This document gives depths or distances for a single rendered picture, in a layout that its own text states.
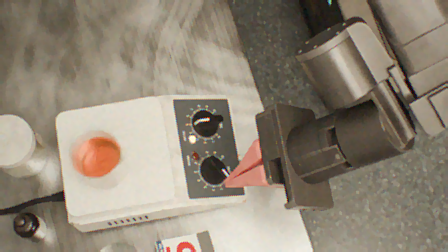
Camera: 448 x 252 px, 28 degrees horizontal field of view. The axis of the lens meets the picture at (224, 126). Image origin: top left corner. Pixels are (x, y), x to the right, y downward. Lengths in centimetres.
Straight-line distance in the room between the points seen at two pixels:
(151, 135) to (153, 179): 5
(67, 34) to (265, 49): 83
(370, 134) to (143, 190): 29
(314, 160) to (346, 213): 100
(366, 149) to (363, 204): 103
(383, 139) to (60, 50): 48
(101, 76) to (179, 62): 10
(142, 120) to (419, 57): 34
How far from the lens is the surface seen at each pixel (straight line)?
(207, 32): 110
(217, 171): 99
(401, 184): 183
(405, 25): 77
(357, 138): 79
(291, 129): 85
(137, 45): 110
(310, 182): 84
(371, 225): 181
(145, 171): 97
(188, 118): 101
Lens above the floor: 178
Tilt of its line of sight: 75 degrees down
